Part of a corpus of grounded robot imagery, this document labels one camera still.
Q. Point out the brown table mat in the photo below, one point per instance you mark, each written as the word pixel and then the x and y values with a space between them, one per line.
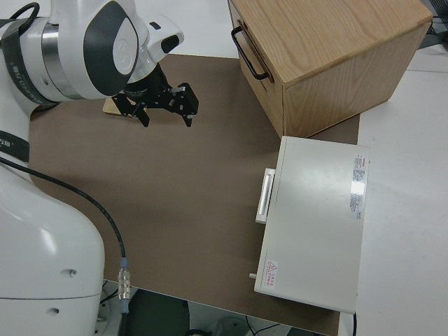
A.
pixel 157 182

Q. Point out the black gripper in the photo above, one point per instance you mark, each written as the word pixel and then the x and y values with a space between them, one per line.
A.
pixel 164 98

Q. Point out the white oven appliance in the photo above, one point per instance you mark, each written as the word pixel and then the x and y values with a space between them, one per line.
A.
pixel 315 217

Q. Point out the small wooden block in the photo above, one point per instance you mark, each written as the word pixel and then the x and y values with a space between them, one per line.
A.
pixel 110 106

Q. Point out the dark background equipment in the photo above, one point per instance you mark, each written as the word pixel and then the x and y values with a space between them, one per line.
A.
pixel 437 28

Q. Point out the wooden drawer cabinet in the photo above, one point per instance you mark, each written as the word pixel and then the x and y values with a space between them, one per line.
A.
pixel 325 52

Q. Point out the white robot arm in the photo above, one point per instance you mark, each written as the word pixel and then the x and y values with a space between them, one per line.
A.
pixel 52 70

